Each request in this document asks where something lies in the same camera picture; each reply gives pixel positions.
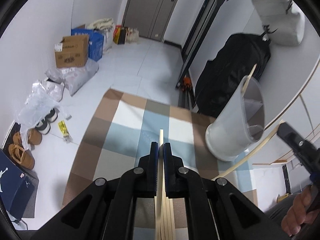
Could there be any wooden chopstick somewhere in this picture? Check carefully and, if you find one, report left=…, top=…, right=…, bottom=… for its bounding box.
left=155, top=129, right=164, bottom=240
left=241, top=64, right=257, bottom=95
left=211, top=119, right=286, bottom=181
left=162, top=197, right=169, bottom=239
left=168, top=199, right=176, bottom=240

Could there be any person's right hand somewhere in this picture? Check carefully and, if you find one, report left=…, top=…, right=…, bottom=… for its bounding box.
left=281, top=186, right=319, bottom=237

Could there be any checkered table mat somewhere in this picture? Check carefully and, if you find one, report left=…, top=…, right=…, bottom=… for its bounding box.
left=50, top=89, right=263, bottom=239

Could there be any white utensil holder cup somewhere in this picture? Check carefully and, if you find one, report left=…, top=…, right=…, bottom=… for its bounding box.
left=205, top=76, right=265, bottom=162

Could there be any navy jordan shoe box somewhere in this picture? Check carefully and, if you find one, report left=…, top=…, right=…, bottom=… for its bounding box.
left=0, top=150, right=35, bottom=220

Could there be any brown shoe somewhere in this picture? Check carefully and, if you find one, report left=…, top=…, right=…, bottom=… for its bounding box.
left=8, top=144, right=35, bottom=170
left=12, top=128, right=42, bottom=146

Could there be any black white sneaker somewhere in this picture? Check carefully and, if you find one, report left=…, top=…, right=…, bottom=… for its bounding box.
left=35, top=108, right=58, bottom=134

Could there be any black backpack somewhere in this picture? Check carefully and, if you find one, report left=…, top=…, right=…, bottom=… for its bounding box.
left=195, top=33, right=271, bottom=118

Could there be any clear plastic bag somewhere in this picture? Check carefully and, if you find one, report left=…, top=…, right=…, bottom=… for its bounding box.
left=16, top=80, right=71, bottom=136

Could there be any white hanging bag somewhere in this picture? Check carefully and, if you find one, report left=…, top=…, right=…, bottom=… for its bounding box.
left=251, top=0, right=305, bottom=46

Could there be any grey plastic parcel bag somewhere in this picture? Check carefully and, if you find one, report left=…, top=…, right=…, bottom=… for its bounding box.
left=45, top=59, right=99, bottom=96

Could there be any brown cardboard box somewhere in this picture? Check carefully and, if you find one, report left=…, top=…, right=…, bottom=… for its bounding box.
left=54, top=35, right=89, bottom=68

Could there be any blue cardboard box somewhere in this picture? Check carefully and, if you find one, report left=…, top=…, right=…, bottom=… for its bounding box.
left=71, top=28, right=104, bottom=62

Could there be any beige plastic bag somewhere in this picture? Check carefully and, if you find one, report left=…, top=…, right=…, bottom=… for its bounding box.
left=126, top=28, right=139, bottom=43

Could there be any black yellow paper bag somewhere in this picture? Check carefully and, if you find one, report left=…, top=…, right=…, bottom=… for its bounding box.
left=117, top=27, right=127, bottom=45

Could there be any cream cloth bundle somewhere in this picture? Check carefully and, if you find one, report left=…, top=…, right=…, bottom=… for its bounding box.
left=86, top=18, right=115, bottom=30

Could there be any grey door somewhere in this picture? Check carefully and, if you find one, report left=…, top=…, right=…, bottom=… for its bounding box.
left=123, top=0, right=177, bottom=41

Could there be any black metal rack frame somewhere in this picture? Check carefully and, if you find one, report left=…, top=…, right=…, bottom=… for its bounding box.
left=175, top=0, right=232, bottom=90

